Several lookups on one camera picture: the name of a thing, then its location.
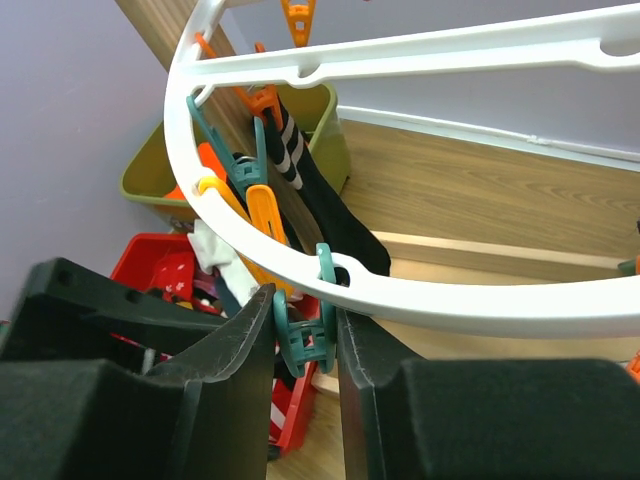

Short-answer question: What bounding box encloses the orange folded garment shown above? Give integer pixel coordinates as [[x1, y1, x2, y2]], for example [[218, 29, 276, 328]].
[[164, 142, 227, 200]]

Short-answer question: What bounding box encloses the teal clothes peg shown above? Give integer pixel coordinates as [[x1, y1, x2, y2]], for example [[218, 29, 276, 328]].
[[271, 242, 339, 379], [186, 95, 268, 200]]

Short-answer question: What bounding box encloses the red polka dot sock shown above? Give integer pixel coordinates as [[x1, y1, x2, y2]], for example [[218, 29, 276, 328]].
[[147, 251, 222, 315]]

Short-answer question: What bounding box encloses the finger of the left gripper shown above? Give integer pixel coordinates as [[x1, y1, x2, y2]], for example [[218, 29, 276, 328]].
[[1, 258, 226, 363]]

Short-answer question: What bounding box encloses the wooden clothes rack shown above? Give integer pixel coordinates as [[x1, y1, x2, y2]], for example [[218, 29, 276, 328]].
[[120, 1, 639, 340]]

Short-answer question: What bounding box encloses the black striped sock pair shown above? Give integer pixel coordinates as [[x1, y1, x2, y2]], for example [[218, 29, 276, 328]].
[[263, 107, 391, 276]]

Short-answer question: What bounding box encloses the olive green plastic bin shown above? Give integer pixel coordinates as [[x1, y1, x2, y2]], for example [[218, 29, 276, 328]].
[[120, 84, 351, 232]]

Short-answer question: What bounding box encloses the orange clothes peg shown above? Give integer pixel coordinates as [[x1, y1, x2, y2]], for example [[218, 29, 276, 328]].
[[194, 32, 283, 130]]

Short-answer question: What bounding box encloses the white sock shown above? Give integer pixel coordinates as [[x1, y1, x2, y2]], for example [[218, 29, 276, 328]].
[[187, 219, 259, 307]]

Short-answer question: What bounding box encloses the white round clip hanger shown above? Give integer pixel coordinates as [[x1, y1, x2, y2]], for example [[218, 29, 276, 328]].
[[162, 0, 640, 341]]

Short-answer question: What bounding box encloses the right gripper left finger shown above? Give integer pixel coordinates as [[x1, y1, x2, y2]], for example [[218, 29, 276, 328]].
[[1, 286, 275, 479]]

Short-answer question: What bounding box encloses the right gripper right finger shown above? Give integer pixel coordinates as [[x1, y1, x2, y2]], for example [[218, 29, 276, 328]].
[[337, 310, 639, 479]]

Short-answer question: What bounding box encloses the red plastic tray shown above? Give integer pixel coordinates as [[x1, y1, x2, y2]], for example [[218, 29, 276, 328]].
[[111, 233, 316, 458]]

